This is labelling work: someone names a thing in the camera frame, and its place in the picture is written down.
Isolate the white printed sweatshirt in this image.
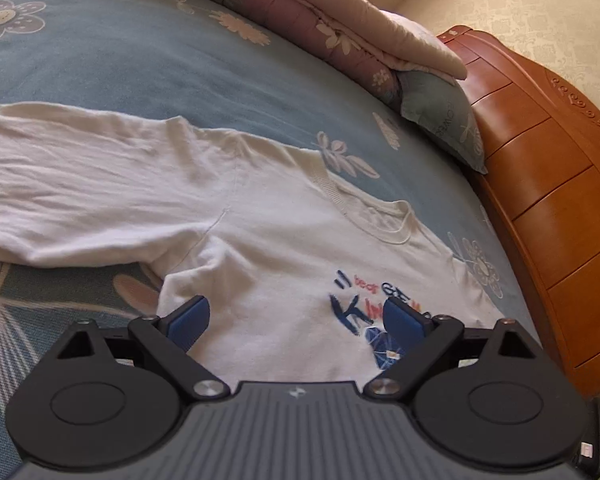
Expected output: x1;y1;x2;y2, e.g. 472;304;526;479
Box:
0;103;500;385

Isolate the wooden headboard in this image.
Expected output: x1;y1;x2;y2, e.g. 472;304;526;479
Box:
442;26;600;396

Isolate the green flower pillow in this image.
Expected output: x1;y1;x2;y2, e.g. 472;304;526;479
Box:
398;70;488;174

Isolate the blue patterned bed sheet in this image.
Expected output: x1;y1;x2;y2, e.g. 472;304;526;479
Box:
0;0;532;479

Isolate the pink floral folded quilt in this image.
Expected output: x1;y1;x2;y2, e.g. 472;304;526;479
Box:
211;0;467;106

